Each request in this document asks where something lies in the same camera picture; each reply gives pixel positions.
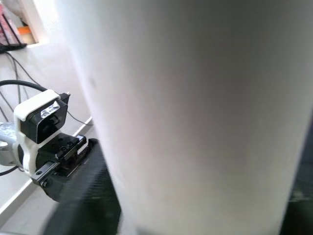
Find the white plastic table leg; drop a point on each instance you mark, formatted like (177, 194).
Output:
(195, 110)

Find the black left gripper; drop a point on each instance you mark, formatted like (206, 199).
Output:
(63, 149)

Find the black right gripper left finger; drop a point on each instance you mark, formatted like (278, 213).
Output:
(85, 208)

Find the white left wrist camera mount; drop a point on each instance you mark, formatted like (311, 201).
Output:
(36, 100)

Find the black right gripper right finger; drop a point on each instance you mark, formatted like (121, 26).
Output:
(303, 220)

